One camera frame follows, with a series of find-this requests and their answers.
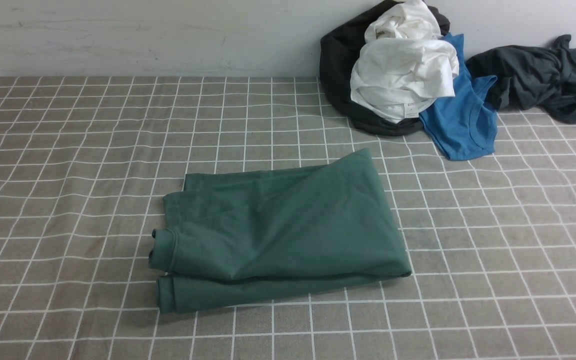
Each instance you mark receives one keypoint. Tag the green long sleeve shirt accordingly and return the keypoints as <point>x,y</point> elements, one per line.
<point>240,238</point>

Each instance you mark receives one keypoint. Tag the white crumpled shirt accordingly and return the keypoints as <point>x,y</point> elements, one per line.
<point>405,65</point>

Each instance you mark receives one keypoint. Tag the dark grey crumpled shirt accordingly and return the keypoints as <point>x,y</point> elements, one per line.
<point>531,77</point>

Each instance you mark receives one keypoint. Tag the black garment in pile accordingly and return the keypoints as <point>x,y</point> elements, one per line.
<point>339,50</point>

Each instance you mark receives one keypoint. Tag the blue tank top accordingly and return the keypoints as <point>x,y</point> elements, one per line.
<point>464,126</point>

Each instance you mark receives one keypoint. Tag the grey checkered tablecloth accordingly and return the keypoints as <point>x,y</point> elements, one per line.
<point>85,163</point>

